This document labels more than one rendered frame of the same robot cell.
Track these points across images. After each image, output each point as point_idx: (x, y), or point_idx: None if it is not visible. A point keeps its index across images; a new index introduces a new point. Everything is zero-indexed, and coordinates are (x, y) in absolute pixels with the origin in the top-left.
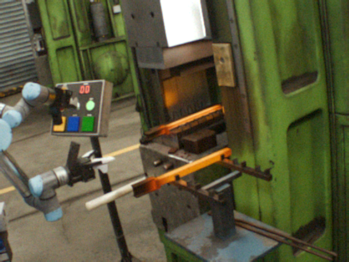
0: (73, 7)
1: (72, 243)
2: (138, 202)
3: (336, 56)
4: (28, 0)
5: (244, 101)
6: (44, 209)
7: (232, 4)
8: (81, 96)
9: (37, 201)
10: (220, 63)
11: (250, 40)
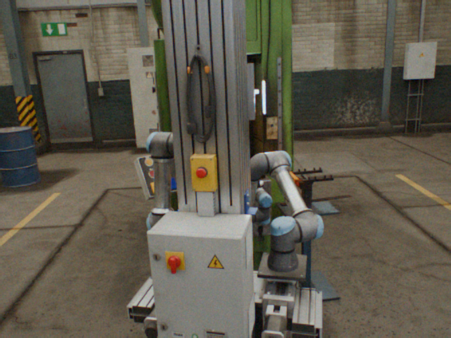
0: None
1: (94, 327)
2: (86, 280)
3: None
4: None
5: (280, 145)
6: (268, 215)
7: (281, 95)
8: None
9: (258, 213)
10: (271, 127)
11: (288, 114)
